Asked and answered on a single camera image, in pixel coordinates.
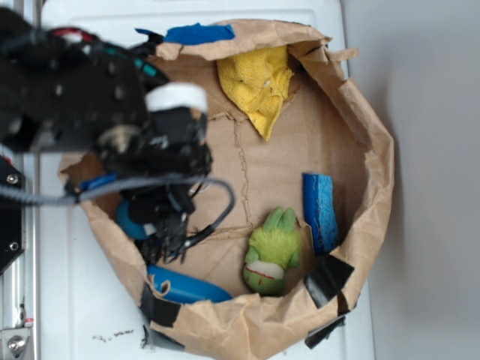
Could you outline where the black tape patch top left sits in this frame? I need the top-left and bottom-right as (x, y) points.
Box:
(130, 31), (164, 58)

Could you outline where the blue sponge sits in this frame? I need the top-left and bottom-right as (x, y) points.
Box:
(302, 172), (339, 254)

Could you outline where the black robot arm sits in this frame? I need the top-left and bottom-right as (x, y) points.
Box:
(1, 8), (217, 262)

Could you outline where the aluminium frame rail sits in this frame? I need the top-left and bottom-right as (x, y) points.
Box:
(0, 0), (41, 360)

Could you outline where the black tape patch bottom left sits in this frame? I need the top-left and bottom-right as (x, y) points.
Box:
(139, 283), (182, 328)

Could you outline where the black tape strip bottom right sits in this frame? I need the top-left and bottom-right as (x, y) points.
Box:
(304, 315), (346, 350)

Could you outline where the green plush toy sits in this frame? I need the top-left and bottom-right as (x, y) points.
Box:
(242, 206), (302, 296)

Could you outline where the blue plastic bowl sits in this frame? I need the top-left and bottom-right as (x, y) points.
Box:
(147, 265), (233, 304)

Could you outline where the blue tape strip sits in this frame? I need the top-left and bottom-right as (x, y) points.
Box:
(135, 23), (236, 46)

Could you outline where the brown paper bag bin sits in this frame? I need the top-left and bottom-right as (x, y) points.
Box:
(82, 19), (395, 359)

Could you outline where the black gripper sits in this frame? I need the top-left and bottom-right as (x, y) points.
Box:
(94, 82), (212, 265)

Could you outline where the black tape patch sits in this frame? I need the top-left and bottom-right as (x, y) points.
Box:
(130, 31), (164, 58)
(139, 283), (182, 328)
(303, 254), (355, 309)

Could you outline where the grey braided cable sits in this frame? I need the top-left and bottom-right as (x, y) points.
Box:
(0, 174), (236, 248)

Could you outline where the black tape patch right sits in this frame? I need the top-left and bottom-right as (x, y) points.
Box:
(303, 254), (355, 309)

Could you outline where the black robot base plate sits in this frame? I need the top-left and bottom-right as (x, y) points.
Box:
(1, 155), (25, 275)

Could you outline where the blue ball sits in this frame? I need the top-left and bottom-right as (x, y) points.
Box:
(115, 199), (149, 241)

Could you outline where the yellow cloth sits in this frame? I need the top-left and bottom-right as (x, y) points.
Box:
(217, 46), (293, 141)

